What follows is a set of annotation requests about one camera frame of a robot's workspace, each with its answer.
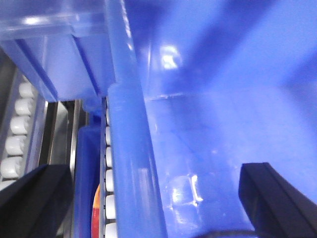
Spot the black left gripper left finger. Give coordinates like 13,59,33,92
0,165,73,238

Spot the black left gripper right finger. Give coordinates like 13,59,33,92
238,163,317,238

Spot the large blue plastic bin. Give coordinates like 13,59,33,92
0,0,317,238

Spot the white roller conveyor strip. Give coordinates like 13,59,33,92
0,82,37,190

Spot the orange red packaged item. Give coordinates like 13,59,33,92
91,185,100,238

